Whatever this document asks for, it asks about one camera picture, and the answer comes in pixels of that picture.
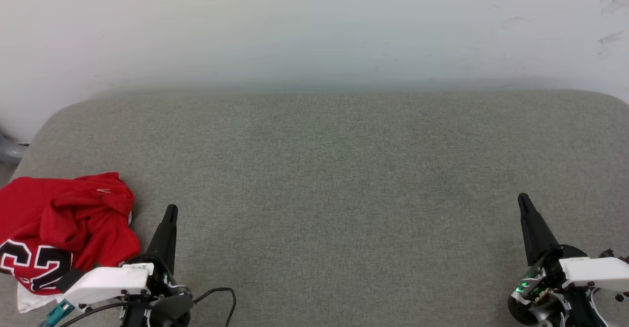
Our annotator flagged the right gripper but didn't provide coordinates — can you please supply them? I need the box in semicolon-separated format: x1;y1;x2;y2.
508;193;591;327

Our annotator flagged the black camera cable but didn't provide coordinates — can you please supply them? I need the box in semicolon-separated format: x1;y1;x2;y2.
59;301;129;327

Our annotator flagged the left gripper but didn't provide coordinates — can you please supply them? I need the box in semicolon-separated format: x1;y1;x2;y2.
122;205;193;327

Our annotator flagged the red and white jersey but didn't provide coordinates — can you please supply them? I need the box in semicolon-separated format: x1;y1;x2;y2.
0;172;142;313

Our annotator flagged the teal cable connector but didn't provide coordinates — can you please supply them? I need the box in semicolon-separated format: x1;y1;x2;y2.
40;300;75;327

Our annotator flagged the grey curved object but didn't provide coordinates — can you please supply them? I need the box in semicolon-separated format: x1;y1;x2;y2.
0;131;30;165

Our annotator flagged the thin black looping cable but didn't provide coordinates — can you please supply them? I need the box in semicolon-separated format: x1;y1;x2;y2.
193;287;237;327

